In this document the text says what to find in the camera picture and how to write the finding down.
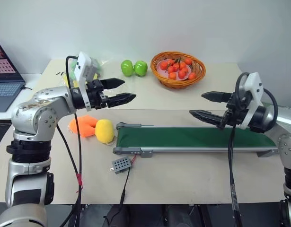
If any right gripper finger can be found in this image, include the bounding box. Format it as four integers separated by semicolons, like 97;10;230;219
201;91;232;104
189;109;225;129

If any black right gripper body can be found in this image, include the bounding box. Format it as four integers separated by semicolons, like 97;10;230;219
219;91;249;130

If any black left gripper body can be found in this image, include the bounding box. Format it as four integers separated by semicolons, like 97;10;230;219
86;79;108;110

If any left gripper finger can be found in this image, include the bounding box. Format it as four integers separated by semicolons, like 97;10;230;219
99;78;125;91
105;92;137;109

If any green conveyor belt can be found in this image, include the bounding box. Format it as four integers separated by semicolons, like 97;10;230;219
112;122;280;159

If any clear bag of toys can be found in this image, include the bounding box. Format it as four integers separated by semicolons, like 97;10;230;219
61;57;106;88

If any green toy apple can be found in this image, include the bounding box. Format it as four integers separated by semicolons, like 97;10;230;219
121;59;136;77
134;60;149;77

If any orange plush toy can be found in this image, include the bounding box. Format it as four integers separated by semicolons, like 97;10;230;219
69;114;99;140

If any yellow plush toy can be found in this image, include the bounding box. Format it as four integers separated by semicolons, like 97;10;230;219
95;119;115;144

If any orange wicker basket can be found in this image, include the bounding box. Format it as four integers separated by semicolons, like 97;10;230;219
150;51;206;90

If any pink plate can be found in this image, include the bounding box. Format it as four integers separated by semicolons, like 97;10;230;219
156;60;192;81

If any grey perforated control box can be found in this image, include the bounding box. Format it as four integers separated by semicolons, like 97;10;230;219
109;156;132;175

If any dark laptop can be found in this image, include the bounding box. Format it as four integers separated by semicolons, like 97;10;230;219
0;42;26;113

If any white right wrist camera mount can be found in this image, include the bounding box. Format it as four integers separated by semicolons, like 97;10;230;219
238;71;265;131

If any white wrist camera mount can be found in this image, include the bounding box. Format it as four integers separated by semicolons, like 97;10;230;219
73;51;100;112
238;71;265;131

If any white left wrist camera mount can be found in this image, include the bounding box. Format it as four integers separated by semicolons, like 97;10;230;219
73;51;100;112

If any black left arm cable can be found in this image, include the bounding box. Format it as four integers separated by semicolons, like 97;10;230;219
55;55;84;227

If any black control box cable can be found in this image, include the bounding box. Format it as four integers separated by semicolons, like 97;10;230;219
105;165;132;225

